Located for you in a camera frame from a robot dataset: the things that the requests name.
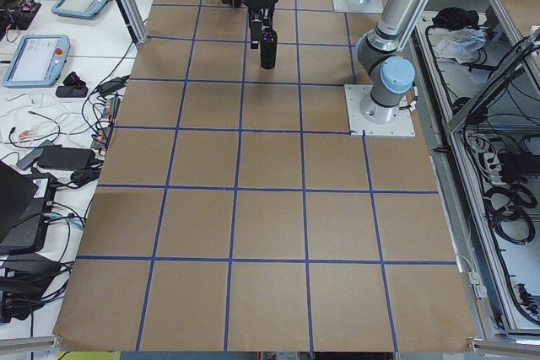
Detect dark wine bottle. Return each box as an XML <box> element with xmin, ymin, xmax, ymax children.
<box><xmin>260</xmin><ymin>27</ymin><xmax>278</xmax><ymax>70</ymax></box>

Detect teach pendant near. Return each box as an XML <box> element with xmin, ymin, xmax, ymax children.
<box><xmin>3</xmin><ymin>35</ymin><xmax>71</xmax><ymax>89</ymax></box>

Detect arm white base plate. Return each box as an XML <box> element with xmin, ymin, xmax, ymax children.
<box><xmin>344</xmin><ymin>84</ymin><xmax>415</xmax><ymax>138</ymax></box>
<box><xmin>332</xmin><ymin>0</ymin><xmax>383</xmax><ymax>14</ymax></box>

